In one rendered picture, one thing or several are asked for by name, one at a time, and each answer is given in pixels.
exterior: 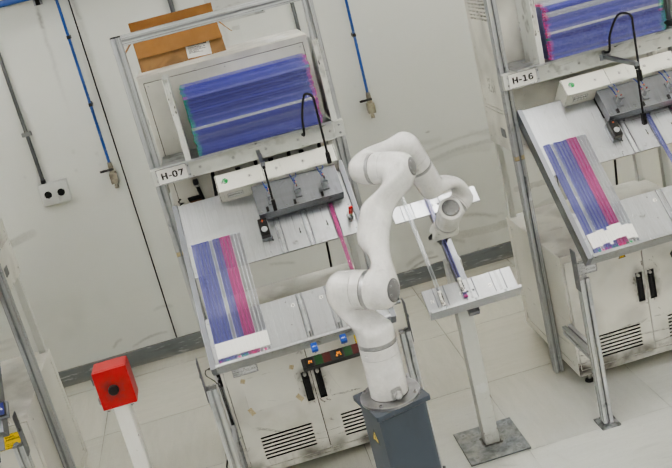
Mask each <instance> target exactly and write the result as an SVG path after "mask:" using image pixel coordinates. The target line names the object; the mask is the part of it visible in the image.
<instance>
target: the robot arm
mask: <svg viewBox="0 0 672 468"><path fill-rule="evenodd" d="M348 172H349V175H350V177H351V179H352V180H353V181H355V182H356V183H358V184H362V185H377V184H381V186H380V187H379V188H378V190H377V191H376V192H375V193H374V194H373V195H371V196H370V197H369V198H368V199H367V200H366V201H365V202H364V203H363V205H362V207H361V210H360V214H359V220H358V228H357V240H358V243H359V246H360V248H361V249H362V250H363V251H364V252H365V253H366V254H367V255H368V256H369V258H370V263H371V265H370V269H369V270H360V269H359V270H358V269H349V270H340V271H337V272H335V273H333V274H332V275H331V276H330V277H329V279H328V281H327V284H326V296H327V299H328V302H329V304H330V306H331V307H332V309H333V310H334V311H335V313H336V314H337V315H338V316H339V317H340V318H341V319H342V320H343V321H344V322H345V323H346V324H347V325H348V326H349V327H350V328H351V329H352V330H353V332H354V334H355V337H356V340H357V344H358V348H359V352H360V356H361V359H362V363H363V367H364V371H365V375H366V379H367V383H368V387H367V388H366V389H365V390H364V391H363V392H362V394H361V396H360V401H361V404H362V406H363V407H364V408H366V409H368V410H371V411H376V412H385V411H392V410H396V409H399V408H402V407H404V406H406V405H408V404H410V403H411V402H413V401H414V400H415V399H416V398H417V397H418V396H419V394H420V385H419V383H418V382H417V381H416V380H414V379H411V378H407V377H406V375H405V371H404V367H403V363H402V359H401V355H400V351H399V346H398V342H397V338H396V334H395V330H394V327H393V324H392V323H391V321H390V320H389V319H387V318H386V317H385V316H383V315H381V314H380V313H378V312H377V311H375V310H385V309H389V308H391V307H392V306H394V305H395V304H396V302H397V301H398V298H399V295H400V283H399V279H398V276H397V273H396V270H395V268H394V265H393V262H392V259H391V254H390V247H389V235H390V227H391V220H392V215H393V211H394V209H395V207H396V205H397V203H398V202H399V201H400V199H401V198H402V197H403V196H404V195H405V194H406V193H407V192H408V190H409V189H410V188H411V186H412V185H413V183H414V185H415V186H416V188H417V190H418V191H419V192H420V194H421V195H422V196H423V197H424V198H425V199H428V200H431V199H434V198H437V197H438V196H440V195H441V194H443V193H444V192H446V191H447V190H449V189H451V190H452V194H451V196H450V197H447V198H445V199H443V200H442V201H441V202H440V203H439V206H438V210H437V215H436V219H435V222H434V223H433V224H432V225H431V227H430V230H429V231H430V233H432V234H431V235H430V236H429V237H428V239H429V240H433V241H437V242H438V243H439V244H440V245H441V244H442V239H445V240H446V243H447V242H448V240H449V239H450V238H451V237H453V236H456V235H457V234H458V233H459V222H460V219H461V218H462V216H463V215H464V213H465V212H466V210H467V209H468V208H469V207H470V205H471V204H472V202H473V194H472V192H471V191H470V189H469V187H468V186H467V185H466V183H465V182H464V181H463V180H462V179H460V178H458V177H455V176H450V175H439V173H438V172H437V170H436V168H435V167H434V165H433V163H432V161H431V160H430V158H429V156H428V155H427V153H426V151H425V150H424V148H423V146H422V145H421V143H420V142H419V140H418V139H417V138H416V136H414V135H413V134H411V133H409V132H399V133H397V134H395V135H394V136H392V137H390V138H389V139H387V140H385V141H382V142H380V143H377V144H375V145H372V146H369V147H367V148H365V149H363V150H361V151H360V152H358V153H357V154H356V155H355V156H354V157H353V158H352V159H351V161H350V163H349V166H348Z"/></svg>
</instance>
